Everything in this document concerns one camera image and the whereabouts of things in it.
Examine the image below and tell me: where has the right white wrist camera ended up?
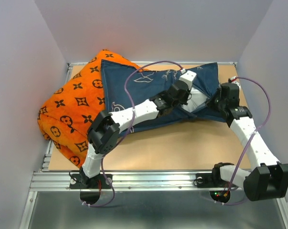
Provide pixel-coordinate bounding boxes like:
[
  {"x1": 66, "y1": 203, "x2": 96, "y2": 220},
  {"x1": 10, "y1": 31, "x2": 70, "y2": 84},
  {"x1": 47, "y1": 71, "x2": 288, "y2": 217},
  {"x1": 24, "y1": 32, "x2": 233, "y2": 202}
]
[{"x1": 228, "y1": 76, "x2": 240, "y2": 85}]

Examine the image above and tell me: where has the white pillow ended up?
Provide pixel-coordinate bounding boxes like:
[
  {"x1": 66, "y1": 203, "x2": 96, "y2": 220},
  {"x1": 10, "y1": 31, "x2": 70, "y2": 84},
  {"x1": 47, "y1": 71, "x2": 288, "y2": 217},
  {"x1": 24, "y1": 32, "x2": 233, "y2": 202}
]
[{"x1": 181, "y1": 87, "x2": 208, "y2": 113}]

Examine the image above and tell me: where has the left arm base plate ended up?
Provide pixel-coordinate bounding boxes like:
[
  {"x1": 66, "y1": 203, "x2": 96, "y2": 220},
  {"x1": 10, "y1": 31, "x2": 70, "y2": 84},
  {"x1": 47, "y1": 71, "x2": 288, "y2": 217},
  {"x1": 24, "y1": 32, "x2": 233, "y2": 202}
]
[{"x1": 69, "y1": 173, "x2": 113, "y2": 189}]

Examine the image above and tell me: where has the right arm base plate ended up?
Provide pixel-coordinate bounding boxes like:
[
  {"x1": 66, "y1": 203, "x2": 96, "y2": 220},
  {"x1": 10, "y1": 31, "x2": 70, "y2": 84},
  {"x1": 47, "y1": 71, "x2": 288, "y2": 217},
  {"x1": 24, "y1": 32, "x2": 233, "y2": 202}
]
[{"x1": 192, "y1": 172, "x2": 231, "y2": 188}]

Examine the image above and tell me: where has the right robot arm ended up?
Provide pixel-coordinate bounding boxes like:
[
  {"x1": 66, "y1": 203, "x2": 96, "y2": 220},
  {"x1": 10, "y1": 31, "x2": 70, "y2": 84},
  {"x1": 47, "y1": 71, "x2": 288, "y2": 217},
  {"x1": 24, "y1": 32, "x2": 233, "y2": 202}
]
[{"x1": 207, "y1": 80, "x2": 288, "y2": 202}]

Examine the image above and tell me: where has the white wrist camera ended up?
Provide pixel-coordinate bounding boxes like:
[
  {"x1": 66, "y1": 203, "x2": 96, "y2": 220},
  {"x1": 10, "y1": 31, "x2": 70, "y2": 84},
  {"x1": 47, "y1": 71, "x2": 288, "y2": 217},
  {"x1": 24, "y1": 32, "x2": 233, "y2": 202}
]
[
  {"x1": 228, "y1": 76, "x2": 240, "y2": 85},
  {"x1": 179, "y1": 69, "x2": 197, "y2": 90}
]

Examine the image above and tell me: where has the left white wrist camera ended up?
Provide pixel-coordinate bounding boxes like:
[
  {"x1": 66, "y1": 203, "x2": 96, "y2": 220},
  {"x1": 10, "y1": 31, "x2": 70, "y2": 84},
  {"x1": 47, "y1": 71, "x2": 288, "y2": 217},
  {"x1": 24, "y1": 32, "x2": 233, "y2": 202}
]
[{"x1": 179, "y1": 69, "x2": 197, "y2": 90}]

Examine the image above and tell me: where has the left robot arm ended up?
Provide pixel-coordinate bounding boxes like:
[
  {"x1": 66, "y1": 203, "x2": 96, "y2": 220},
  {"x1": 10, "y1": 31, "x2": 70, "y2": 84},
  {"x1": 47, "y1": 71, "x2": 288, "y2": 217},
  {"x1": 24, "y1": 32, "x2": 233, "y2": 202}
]
[{"x1": 79, "y1": 80, "x2": 192, "y2": 188}]

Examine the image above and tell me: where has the orange patterned blanket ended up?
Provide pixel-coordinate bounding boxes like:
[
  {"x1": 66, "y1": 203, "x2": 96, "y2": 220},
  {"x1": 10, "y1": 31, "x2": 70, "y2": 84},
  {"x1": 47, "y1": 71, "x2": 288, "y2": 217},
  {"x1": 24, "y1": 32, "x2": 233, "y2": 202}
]
[{"x1": 37, "y1": 50, "x2": 139, "y2": 167}]

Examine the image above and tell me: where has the aluminium front rail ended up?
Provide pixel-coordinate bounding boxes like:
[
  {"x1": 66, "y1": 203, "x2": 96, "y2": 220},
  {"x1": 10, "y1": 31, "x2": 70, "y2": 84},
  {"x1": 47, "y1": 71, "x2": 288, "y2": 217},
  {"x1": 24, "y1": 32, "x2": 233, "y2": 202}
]
[{"x1": 30, "y1": 169, "x2": 285, "y2": 192}]

